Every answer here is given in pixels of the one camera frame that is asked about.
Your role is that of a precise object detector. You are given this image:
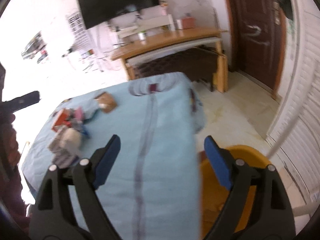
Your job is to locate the yellow trash bin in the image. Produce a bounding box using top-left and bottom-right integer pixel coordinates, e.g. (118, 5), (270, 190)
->
(199, 145), (271, 239)

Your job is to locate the light blue patterned tablecloth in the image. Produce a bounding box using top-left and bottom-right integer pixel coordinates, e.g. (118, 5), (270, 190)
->
(22, 73), (205, 239)

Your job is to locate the white cup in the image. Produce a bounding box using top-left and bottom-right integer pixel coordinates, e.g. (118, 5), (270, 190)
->
(176, 19), (183, 30)

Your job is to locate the wall shelf with items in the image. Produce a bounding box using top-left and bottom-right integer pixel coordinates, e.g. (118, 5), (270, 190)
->
(21, 32), (48, 64)

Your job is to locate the dark brown tufted bench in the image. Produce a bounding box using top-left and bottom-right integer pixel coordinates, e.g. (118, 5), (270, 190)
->
(133, 46), (218, 91)

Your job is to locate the brown box on desk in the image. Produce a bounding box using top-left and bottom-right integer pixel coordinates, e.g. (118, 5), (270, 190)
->
(180, 17), (196, 30)

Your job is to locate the brown paper bag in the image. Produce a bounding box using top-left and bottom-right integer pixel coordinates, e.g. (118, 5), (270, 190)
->
(94, 92), (118, 113)

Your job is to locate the wooden desk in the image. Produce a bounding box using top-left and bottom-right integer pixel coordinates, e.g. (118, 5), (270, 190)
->
(110, 27), (228, 93)

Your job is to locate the white green jar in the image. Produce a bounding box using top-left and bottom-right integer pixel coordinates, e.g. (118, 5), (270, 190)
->
(138, 31), (146, 41)

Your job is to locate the red snack wrapper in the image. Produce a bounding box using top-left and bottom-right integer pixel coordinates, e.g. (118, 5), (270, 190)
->
(51, 108), (71, 132)

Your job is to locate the white louvered cabinet door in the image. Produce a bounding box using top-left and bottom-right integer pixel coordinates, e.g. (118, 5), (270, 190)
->
(266, 0), (319, 203)

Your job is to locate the white desk shelf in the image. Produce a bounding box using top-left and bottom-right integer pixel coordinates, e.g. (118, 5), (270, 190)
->
(116, 14), (176, 38)

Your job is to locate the dark brown door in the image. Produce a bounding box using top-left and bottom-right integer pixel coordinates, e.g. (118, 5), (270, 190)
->
(226, 0), (286, 98)

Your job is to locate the left hand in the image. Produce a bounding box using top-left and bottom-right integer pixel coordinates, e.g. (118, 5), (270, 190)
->
(1, 114), (21, 183)

